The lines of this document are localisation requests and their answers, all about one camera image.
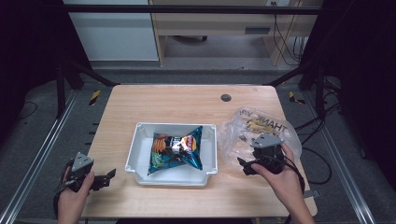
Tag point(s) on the yellow black floor tape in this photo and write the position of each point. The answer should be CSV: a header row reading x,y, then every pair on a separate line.
x,y
95,97
292,97

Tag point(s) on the black metal stand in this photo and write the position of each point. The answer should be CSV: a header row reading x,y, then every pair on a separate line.
x,y
319,90
61,90

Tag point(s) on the person's left hand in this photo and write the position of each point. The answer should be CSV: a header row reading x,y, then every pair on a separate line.
x,y
74,195

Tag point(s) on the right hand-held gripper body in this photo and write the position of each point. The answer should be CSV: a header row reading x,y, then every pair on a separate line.
x,y
269,152

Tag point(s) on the black horizontal frame bar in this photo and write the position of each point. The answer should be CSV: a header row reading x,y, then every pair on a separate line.
x,y
186,9

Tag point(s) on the white cabinet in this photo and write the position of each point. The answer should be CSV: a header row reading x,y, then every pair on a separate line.
x,y
115,34

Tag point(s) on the white plastic tray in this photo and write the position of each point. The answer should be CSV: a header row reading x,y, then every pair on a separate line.
x,y
140,155

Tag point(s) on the grey table grommet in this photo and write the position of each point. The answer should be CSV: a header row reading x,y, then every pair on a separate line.
x,y
226,98

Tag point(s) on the person's right hand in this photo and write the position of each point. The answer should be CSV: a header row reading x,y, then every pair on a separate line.
x,y
285,183

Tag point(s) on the blue chip bag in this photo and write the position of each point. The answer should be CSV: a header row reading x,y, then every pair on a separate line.
x,y
174,149

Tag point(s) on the aluminium floor rail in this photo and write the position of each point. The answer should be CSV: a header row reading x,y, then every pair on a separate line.
x,y
37,152
341,161

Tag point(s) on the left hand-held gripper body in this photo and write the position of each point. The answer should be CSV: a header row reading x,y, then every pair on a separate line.
x,y
81,163

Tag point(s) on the clear plastic bag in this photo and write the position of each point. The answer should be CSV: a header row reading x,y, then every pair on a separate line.
x,y
243,137

